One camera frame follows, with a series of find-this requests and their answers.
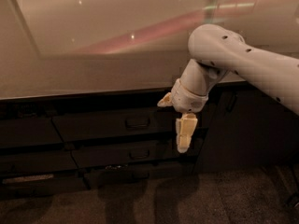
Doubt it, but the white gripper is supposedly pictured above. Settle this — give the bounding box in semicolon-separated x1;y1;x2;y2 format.
157;78;208;153

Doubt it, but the dark left middle drawer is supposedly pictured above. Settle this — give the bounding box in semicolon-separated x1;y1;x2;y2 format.
0;151;77;174

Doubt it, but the dark left top drawer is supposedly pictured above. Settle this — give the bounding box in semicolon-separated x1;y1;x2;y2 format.
0;118;62;148

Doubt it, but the dark left bottom drawer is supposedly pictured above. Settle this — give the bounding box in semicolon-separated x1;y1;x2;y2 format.
0;174;87;200

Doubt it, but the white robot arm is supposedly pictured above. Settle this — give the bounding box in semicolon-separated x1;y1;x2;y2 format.
158;24;299;153

